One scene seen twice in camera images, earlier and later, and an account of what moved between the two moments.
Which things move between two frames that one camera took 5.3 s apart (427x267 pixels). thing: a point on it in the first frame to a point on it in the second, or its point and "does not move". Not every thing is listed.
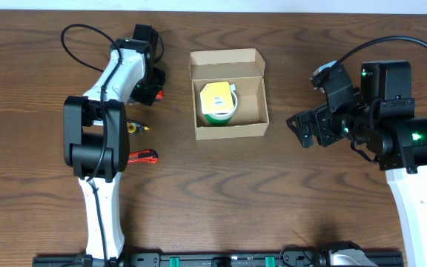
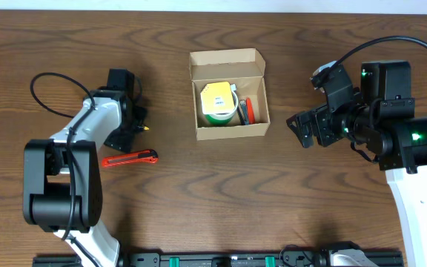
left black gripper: [150, 96] to [122, 138]
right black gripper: [304, 130] does not move
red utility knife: [144, 156] does not move
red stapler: [160, 95] to [250, 111]
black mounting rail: [212, 259] does not move
